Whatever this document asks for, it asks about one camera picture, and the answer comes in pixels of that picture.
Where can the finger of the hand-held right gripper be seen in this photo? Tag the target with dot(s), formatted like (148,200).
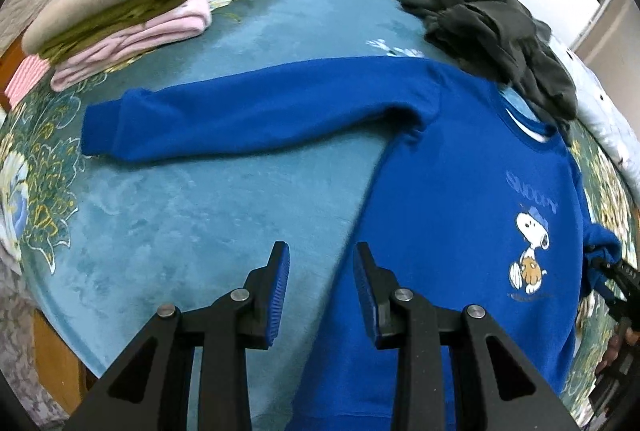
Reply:
(622,278)

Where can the folded pink garment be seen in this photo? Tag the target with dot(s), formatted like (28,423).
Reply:
(165,28)

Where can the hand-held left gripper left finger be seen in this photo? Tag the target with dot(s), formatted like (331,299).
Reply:
(278,291)

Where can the blue sweatshirt with cartoon print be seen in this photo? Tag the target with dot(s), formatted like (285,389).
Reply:
(450,211)

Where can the teal floral blanket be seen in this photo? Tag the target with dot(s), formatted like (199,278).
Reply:
(200,211)

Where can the folded olive green garment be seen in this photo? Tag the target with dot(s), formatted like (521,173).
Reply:
(115,18)

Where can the red white striped cloth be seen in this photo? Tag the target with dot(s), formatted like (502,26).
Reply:
(27,78)

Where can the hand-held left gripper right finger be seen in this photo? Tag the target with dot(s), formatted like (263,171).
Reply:
(364,291)

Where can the wooden bed frame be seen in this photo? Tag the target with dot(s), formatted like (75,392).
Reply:
(55,361)

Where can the dark grey garment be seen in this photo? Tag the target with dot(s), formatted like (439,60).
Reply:
(480,26)

